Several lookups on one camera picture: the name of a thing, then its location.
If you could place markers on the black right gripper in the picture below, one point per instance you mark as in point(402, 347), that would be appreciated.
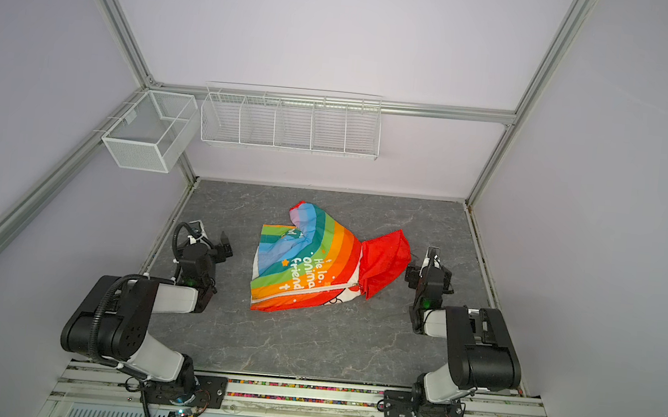
point(414, 276)

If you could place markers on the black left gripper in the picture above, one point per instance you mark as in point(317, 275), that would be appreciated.
point(217, 250)

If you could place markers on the colourful rainbow kids jacket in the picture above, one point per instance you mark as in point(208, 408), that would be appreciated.
point(316, 261)

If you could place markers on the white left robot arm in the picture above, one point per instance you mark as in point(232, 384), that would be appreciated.
point(110, 326)

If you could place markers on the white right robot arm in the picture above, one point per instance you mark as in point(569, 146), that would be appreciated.
point(480, 351)

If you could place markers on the white mesh box basket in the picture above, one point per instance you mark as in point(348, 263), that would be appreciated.
point(153, 132)

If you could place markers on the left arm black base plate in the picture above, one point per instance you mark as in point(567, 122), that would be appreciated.
point(207, 391)

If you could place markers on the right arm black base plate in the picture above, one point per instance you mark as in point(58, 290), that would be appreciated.
point(405, 403)

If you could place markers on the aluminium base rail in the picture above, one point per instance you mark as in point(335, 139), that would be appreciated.
point(86, 383)

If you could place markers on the white wire shelf basket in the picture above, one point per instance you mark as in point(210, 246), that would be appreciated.
point(292, 119)

